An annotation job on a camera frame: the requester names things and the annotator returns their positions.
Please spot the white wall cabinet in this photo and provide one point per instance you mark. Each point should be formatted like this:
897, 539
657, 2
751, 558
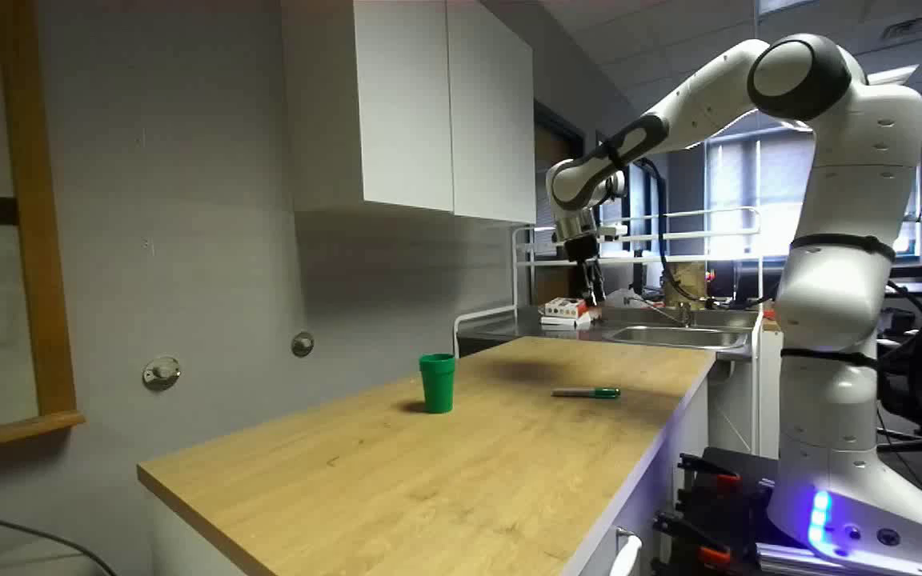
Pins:
406, 106

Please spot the green capped marker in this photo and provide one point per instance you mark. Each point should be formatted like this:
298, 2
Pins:
590, 394

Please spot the stainless steel sink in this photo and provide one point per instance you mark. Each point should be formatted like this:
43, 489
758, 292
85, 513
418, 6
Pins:
662, 332

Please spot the red white cardboard box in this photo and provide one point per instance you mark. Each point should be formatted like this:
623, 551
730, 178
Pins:
568, 312

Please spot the black clip on whiteboard frame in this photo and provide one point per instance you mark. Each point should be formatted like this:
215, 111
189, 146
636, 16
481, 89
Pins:
4, 209

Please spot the wooden framed whiteboard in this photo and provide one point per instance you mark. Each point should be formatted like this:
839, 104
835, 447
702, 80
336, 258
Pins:
39, 265

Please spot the black orange clamp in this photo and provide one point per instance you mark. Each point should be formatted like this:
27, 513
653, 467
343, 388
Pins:
695, 539
713, 475

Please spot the white tubular dish rack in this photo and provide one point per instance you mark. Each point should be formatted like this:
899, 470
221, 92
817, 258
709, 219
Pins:
517, 274

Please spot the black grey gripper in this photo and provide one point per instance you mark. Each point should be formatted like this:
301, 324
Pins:
579, 245

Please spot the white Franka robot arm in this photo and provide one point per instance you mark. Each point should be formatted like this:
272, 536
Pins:
846, 194

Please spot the green plastic cup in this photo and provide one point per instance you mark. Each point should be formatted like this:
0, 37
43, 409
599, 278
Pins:
437, 383

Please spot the round metal wall fitting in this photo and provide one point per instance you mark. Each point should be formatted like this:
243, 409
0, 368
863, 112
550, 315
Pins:
301, 342

